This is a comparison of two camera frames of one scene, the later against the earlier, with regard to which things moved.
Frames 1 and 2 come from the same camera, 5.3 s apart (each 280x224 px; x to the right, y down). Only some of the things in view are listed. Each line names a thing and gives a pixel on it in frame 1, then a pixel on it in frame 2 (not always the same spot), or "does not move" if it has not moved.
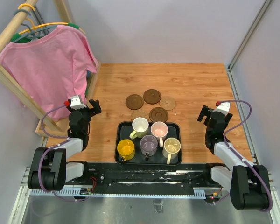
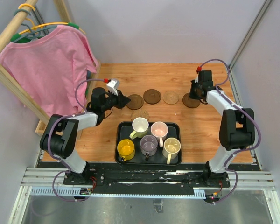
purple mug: (149, 145) does not move
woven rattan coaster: (167, 103) to (171, 97)
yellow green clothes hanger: (16, 37) does not move
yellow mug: (126, 149) does not move
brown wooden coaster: (158, 114) to (190, 102)
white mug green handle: (140, 126) does not move
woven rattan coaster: (138, 113) does not move
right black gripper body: (206, 121) to (194, 90)
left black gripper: (95, 110) to (121, 98)
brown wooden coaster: (152, 96) does not move
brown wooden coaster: (134, 101) does not move
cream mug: (171, 147) does not move
